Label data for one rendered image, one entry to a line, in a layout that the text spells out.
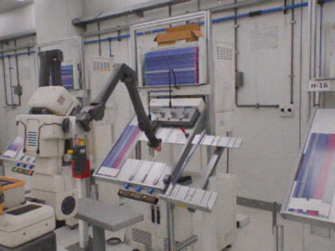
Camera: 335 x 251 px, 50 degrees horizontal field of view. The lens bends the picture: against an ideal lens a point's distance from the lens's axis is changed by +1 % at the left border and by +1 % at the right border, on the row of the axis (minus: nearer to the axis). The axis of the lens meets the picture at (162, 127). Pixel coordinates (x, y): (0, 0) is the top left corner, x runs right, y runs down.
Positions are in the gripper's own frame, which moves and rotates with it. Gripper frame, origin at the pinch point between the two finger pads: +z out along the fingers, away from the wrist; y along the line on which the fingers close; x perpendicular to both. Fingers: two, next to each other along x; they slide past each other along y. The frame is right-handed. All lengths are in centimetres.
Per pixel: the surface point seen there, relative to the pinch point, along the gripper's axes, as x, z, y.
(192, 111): -32.8, -8.2, -15.2
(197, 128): -23.0, -1.0, -21.1
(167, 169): 14.5, 1.4, -14.9
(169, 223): 43, 19, -25
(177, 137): -13.1, -0.6, -9.1
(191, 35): -102, -30, 12
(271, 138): -128, 118, -13
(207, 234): 41, 23, -50
